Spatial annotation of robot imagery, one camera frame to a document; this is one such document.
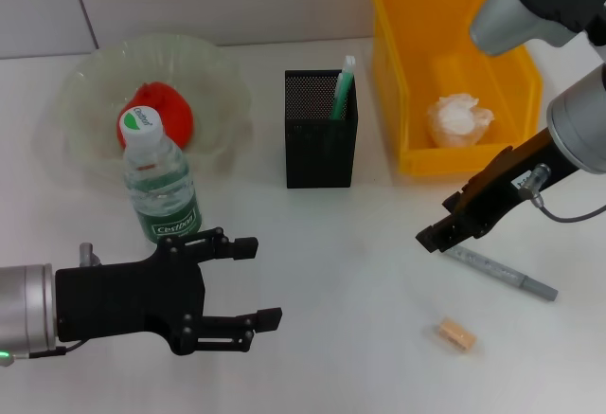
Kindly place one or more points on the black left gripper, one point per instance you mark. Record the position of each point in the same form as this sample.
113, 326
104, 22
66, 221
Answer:
128, 300

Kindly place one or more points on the black mesh pen holder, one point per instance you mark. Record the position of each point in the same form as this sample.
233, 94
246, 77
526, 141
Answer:
317, 158

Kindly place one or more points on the grey marker pen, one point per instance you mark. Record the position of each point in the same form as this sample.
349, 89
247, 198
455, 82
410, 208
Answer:
502, 272

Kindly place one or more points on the pale green glass fruit plate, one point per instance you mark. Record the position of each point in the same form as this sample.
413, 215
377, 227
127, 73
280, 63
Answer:
213, 92

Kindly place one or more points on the small beige eraser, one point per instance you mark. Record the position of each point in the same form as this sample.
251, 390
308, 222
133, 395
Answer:
455, 334

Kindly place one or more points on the clear green-label water bottle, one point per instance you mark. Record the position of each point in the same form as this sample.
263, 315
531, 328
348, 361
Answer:
161, 196

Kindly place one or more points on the mint green utility knife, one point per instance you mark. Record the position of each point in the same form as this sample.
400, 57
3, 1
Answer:
342, 92

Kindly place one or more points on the yellow plastic bin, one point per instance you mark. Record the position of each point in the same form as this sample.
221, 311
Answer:
402, 77

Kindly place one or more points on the white paper ball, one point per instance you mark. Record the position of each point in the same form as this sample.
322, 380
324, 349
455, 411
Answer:
457, 120

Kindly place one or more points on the red-orange toy orange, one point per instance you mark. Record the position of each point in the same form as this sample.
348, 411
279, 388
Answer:
175, 106

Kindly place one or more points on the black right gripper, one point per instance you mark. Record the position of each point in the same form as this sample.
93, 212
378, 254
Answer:
506, 186

